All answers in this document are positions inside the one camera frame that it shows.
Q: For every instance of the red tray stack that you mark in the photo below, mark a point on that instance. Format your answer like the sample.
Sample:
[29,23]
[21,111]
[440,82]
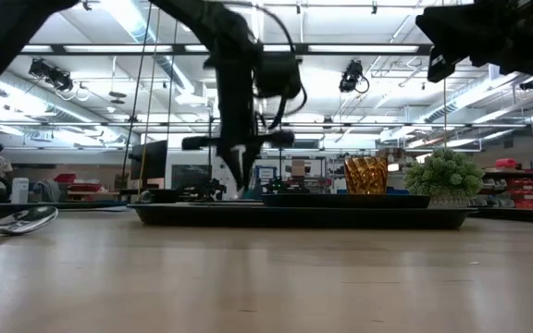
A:
[83,187]

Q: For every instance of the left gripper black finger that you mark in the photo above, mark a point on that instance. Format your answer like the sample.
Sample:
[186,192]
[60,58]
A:
[231,164]
[251,162]

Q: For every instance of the white container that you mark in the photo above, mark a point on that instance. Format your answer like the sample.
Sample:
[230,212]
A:
[20,190]

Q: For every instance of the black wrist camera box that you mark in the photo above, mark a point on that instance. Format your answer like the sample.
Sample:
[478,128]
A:
[278,74]

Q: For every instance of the red flat object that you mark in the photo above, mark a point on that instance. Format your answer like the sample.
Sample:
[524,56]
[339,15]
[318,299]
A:
[506,163]

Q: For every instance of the black overhead frame bar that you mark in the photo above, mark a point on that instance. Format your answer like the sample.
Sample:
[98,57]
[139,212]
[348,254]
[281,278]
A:
[109,48]

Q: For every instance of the green potted plant white pot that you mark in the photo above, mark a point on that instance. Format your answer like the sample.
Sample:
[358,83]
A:
[442,176]

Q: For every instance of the amber faceted plastic cup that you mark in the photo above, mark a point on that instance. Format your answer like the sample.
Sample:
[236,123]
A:
[366,176]

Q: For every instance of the black round plate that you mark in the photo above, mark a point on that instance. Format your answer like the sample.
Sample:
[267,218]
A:
[340,201]

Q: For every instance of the black monitor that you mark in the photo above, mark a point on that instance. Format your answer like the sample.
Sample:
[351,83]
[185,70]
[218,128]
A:
[151,159]

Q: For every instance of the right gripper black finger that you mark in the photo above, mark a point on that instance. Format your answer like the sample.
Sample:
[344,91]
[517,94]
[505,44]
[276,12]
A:
[447,25]
[444,62]

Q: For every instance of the black overhead mounted device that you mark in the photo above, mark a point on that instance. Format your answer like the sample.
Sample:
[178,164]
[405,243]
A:
[51,74]
[352,76]

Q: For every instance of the black rectangular tray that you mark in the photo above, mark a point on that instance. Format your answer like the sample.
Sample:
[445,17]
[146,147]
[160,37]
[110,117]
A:
[294,217]

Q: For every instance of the black table side rail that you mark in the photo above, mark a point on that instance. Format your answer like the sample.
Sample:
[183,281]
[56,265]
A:
[40,207]

